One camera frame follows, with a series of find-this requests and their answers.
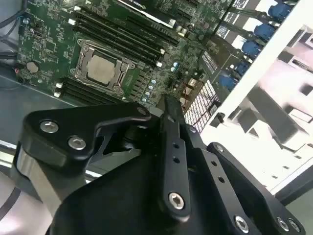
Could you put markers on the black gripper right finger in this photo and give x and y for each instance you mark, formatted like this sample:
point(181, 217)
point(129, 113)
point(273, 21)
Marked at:
point(244, 186)

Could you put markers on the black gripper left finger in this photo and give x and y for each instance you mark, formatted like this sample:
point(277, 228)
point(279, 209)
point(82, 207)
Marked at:
point(61, 127)

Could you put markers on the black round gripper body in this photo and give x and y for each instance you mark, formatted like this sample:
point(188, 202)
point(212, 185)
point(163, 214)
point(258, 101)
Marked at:
point(117, 210)

